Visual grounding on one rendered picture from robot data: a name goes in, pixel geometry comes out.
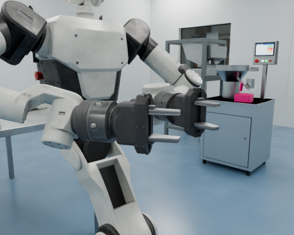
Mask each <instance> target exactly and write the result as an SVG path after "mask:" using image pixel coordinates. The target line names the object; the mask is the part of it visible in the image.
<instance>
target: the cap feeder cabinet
mask: <svg viewBox="0 0 294 235"><path fill-rule="evenodd" d="M207 101H211V102H216V103H220V107H217V108H213V107H206V122H207V123H210V124H214V125H217V126H219V130H216V131H211V130H207V129H205V130H204V132H203V133H202V134H201V137H200V143H199V158H200V159H203V164H206V161H207V160H208V161H212V162H215V163H219V164H223V165H226V166H231V167H234V168H238V169H242V170H246V175H247V176H250V172H251V171H253V170H254V169H256V168H257V167H258V166H260V165H261V164H265V163H266V161H267V160H268V159H269V158H270V148H271V137H272V127H273V112H274V102H275V99H268V98H265V99H264V100H263V99H260V98H256V97H254V98H253V102H252V103H239V102H235V101H234V99H227V98H223V95H221V96H216V97H209V98H207Z"/></svg>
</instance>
